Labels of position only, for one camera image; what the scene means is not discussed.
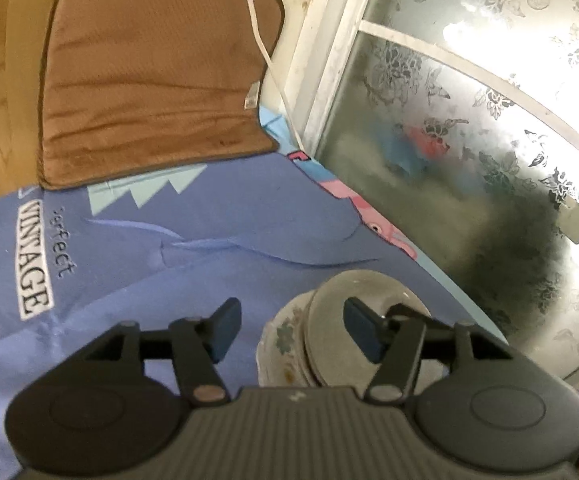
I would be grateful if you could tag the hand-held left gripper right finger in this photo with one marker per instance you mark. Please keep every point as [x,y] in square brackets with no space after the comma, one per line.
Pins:
[359,330]

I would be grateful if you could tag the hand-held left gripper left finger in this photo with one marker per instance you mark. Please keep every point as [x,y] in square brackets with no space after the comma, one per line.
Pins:
[227,332]

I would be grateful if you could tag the white floral plate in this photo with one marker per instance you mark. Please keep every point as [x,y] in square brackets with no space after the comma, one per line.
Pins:
[284,340]

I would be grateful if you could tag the blue printed bedsheet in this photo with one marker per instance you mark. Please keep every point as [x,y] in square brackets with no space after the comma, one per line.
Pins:
[169,270]

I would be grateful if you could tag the frosted floral glass window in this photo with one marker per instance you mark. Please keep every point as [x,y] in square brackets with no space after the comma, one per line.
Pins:
[469,160]

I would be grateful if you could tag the grey square window sticker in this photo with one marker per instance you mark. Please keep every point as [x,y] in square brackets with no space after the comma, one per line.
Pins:
[577,219]

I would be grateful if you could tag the brown perforated mat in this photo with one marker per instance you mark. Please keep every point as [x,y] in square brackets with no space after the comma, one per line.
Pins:
[144,85]

